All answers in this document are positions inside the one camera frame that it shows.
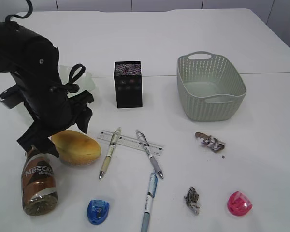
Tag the black mesh pen holder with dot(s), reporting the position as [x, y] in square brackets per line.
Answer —
[128, 84]

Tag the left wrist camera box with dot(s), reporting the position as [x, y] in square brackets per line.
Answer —
[11, 97]

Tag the orange bread loaf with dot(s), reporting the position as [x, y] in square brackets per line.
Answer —
[75, 148]

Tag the pink pencil sharpener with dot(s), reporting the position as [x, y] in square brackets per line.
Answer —
[239, 204]

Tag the pale green glass wavy plate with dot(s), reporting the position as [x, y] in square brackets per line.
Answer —
[85, 82]

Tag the light blue pen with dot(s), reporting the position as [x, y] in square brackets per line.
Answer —
[149, 201]

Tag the clear plastic ruler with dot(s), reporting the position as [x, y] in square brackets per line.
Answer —
[131, 142]

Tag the Nescafe coffee bottle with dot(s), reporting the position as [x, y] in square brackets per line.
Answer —
[39, 191]

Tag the grey grip pen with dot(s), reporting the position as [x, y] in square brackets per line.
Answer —
[142, 139]

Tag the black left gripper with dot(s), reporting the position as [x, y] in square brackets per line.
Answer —
[48, 100]

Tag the pale green plastic basket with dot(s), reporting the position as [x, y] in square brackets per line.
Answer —
[210, 89]

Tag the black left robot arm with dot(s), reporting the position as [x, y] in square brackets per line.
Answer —
[32, 61]

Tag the blue pencil sharpener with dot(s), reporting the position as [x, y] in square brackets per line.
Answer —
[97, 209]

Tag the beige grip pen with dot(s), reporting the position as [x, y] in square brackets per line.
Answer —
[112, 145]

